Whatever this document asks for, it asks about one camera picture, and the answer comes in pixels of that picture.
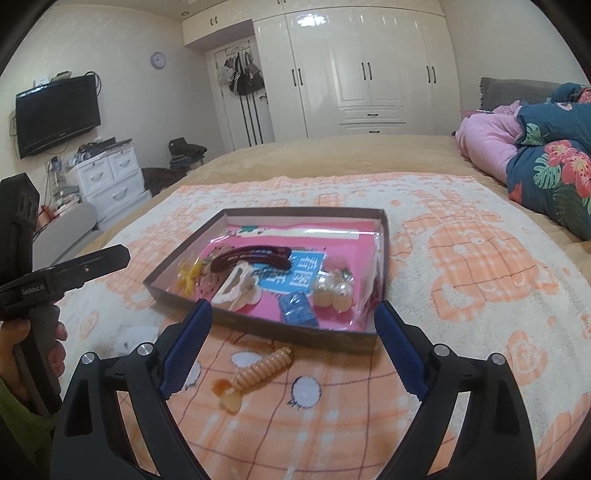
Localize yellow hoop earrings bag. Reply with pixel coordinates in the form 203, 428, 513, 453
173, 257, 213, 298

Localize orange spiral hair clip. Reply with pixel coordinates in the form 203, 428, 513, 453
211, 347, 293, 414

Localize cream claw hair clip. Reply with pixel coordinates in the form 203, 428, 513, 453
211, 261, 263, 312

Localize dark red banana hair clip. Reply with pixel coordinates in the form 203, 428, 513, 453
211, 245, 291, 273

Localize pearl hair accessory bag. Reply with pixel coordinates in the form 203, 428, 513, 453
311, 270, 353, 313

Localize white card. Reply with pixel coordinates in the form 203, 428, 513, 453
113, 326, 158, 356

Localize left hand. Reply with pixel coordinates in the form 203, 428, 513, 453
0, 317, 68, 388

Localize white drawer cabinet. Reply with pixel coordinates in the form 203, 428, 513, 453
65, 141, 152, 231

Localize pile of dark clothes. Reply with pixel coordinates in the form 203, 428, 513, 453
141, 137, 207, 197

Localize orange white plush blanket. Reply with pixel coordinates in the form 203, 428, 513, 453
60, 173, 590, 479

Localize white door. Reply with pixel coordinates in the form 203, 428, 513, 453
206, 36, 276, 153

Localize brown shallow cardboard box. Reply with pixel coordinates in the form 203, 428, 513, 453
143, 207, 389, 355

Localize hanging bags on door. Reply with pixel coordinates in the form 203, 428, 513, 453
217, 51, 266, 96

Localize floral blue pink quilt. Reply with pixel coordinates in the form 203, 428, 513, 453
454, 83, 590, 240

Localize beige bed cover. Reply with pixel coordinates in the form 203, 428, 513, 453
68, 133, 591, 269

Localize white wardrobe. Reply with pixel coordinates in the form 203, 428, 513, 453
181, 1, 461, 142

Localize black wall television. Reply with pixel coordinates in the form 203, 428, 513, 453
15, 75, 101, 158

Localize round wall clock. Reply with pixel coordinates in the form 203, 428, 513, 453
150, 52, 166, 70

